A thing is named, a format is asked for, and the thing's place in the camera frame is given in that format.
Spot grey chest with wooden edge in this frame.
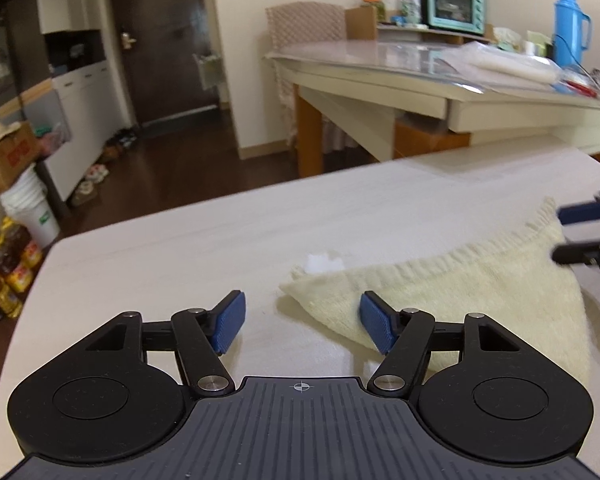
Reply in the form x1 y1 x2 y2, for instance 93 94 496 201
0 81 77 202

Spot blue thermos jug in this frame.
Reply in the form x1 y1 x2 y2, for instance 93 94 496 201
551 0 593 69

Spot white hanging wall bag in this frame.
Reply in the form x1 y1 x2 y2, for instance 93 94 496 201
193 52 227 94

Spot cardboard box with red print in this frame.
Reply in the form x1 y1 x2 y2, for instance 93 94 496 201
0 122 42 197

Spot plain cardboard box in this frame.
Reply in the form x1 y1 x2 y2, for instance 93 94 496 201
344 7 379 42

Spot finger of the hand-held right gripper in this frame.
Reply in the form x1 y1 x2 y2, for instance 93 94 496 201
551 239 600 294
556 175 600 226

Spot stack of white buckets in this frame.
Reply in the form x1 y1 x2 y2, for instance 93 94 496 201
0 164 62 249

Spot row of shoes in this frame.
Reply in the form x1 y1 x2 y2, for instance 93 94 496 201
69 126 142 207

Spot pile of pink green cloth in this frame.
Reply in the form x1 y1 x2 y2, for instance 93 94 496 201
34 121 70 157

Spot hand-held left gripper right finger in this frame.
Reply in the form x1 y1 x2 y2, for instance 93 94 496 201
358 290 529 397

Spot colourful snack packet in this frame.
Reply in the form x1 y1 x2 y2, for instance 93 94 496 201
399 0 429 27

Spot group of cooking oil bottles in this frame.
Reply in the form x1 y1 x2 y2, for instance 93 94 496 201
0 216 44 322

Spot cream dining table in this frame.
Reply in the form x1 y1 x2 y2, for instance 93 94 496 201
261 39 600 179

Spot cream fluffy towel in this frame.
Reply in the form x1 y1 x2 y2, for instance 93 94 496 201
278 196 592 387

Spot wooden riser shelf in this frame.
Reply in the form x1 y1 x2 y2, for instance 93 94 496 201
376 23 497 47

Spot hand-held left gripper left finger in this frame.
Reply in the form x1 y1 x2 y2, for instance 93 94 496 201
82 289 247 397

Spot dark brown door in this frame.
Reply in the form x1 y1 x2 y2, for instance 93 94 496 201
106 0 222 129

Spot white and dark wall cabinet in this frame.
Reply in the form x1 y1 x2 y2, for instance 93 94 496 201
0 0 112 201

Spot teal toaster oven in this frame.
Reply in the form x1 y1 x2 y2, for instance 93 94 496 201
426 0 487 36

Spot glass jar with orange lid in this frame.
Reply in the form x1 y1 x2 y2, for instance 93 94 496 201
361 0 387 24

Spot clear plastic bags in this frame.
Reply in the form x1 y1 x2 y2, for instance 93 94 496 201
437 41 567 87

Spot black cable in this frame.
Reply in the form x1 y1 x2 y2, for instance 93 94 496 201
552 34 598 78

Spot chair with lace cover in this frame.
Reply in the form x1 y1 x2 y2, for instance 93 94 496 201
264 2 349 147

